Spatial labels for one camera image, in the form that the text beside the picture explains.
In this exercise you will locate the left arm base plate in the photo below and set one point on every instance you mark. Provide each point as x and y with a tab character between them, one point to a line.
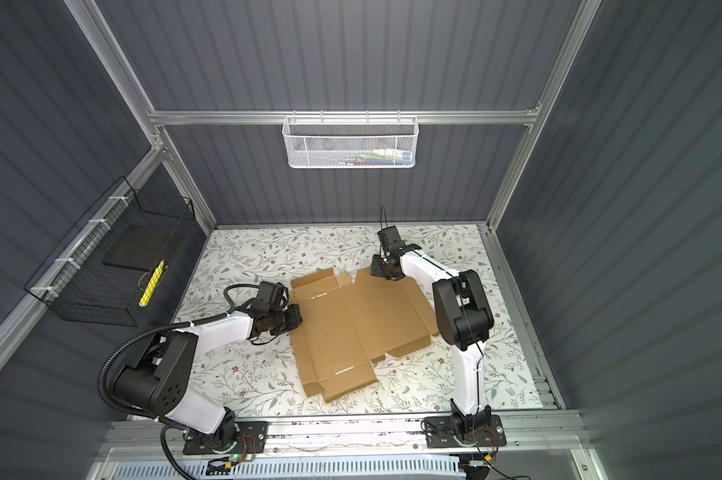
237	437

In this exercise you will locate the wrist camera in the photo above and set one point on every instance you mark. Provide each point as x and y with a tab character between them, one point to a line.
392	244
270	298

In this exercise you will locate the white wire mesh basket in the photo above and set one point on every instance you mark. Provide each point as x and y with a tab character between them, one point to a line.
314	144

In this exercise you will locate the brown cardboard box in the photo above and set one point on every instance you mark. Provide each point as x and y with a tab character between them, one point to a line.
349	323

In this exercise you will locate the black wire mesh basket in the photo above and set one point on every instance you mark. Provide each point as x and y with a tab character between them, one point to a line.
100	275

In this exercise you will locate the white perforated front rail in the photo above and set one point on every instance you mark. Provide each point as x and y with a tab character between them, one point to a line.
339	467

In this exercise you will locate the yellow marker pen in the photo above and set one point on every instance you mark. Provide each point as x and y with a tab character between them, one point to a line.
152	284

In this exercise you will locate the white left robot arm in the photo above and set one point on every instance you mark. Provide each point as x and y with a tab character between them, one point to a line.
149	375

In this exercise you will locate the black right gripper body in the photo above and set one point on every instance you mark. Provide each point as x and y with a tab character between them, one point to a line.
380	267

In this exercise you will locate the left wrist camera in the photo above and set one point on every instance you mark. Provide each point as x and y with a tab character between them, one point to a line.
270	298

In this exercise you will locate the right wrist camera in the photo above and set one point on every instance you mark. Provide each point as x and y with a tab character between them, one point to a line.
392	244

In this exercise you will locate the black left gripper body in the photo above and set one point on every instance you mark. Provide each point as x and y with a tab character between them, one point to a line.
285	320

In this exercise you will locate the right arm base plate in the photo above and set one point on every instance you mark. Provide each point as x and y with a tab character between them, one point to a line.
442	432

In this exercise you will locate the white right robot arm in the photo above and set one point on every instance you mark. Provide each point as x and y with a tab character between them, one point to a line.
464	320

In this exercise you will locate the items in white basket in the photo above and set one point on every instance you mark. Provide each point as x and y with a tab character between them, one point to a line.
386	157

